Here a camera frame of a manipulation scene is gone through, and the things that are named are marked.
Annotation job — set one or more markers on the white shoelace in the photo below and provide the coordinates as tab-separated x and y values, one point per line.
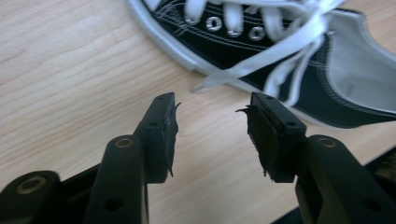
280	53

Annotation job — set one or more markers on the black canvas sneaker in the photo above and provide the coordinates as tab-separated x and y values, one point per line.
224	49

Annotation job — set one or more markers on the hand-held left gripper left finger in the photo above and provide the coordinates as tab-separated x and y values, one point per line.
155	140

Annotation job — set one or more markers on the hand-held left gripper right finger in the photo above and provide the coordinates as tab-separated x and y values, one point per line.
274	140

